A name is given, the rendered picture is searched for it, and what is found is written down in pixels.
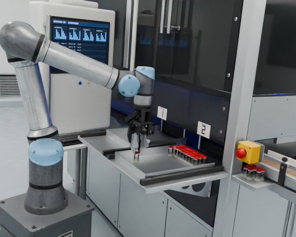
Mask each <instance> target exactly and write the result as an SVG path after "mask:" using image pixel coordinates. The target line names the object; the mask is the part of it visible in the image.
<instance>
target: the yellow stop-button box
mask: <svg viewBox="0 0 296 237"><path fill-rule="evenodd" d="M238 148H243V149H244V150H245V152H246V156H245V157H244V158H238V157H236V158H237V159H239V160H241V161H243V162H245V163H248V164H253V163H259V162H262V157H263V151H264V145H263V144H260V143H257V142H255V141H252V140H248V141H241V142H238Z"/></svg>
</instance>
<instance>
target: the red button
mask: <svg viewBox="0 0 296 237"><path fill-rule="evenodd" d="M235 154H236V156H237V157H238V158H244V157H245V156H246V152H245V150H244V149H243V148H238V149H237V150H236V152H235Z"/></svg>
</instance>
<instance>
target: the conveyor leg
mask: <svg viewBox="0 0 296 237"><path fill-rule="evenodd" d="M279 196H280V197H282V198H284V199H286V200H288V206H287V211H286V216H285V221H284V227H283V232H282V237H296V203H295V202H293V201H291V200H289V199H287V198H285V197H283V196H281V195H279Z"/></svg>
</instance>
